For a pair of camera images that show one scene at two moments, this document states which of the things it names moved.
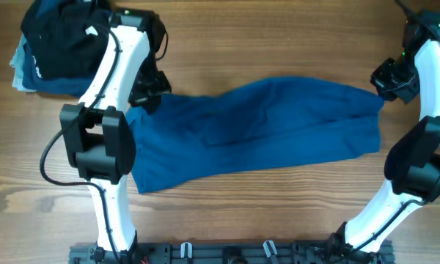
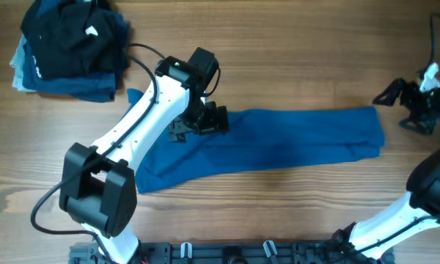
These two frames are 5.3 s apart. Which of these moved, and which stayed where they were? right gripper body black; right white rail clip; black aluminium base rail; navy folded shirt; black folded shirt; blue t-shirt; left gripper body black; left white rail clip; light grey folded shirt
Moved: right gripper body black; left gripper body black; blue t-shirt
Stayed: navy folded shirt; light grey folded shirt; black aluminium base rail; right white rail clip; black folded shirt; left white rail clip
